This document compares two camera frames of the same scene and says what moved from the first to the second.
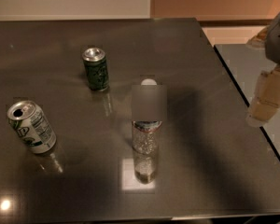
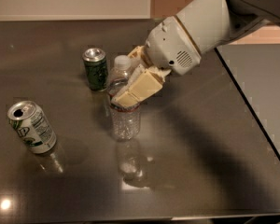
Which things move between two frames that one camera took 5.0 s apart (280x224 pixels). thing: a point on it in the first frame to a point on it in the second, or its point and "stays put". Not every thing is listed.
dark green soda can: [96, 68] stays put
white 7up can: [34, 126] stays put
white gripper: [279, 39] to [171, 46]
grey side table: [245, 63] stays put
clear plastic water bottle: [145, 145] to [125, 122]
